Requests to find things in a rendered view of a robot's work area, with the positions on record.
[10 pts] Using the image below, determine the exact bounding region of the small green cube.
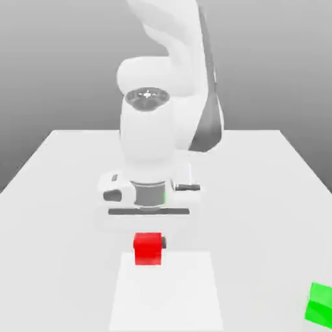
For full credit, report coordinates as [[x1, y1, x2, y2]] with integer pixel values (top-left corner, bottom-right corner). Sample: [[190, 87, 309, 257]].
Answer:
[[303, 281, 332, 329]]

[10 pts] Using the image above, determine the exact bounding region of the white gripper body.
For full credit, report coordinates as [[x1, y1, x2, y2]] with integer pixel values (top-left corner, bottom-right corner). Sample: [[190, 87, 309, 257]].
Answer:
[[94, 200, 202, 233]]

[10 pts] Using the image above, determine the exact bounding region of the small red cube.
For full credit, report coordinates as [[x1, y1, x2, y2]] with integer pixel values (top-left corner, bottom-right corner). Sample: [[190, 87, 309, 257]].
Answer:
[[133, 232, 163, 267]]

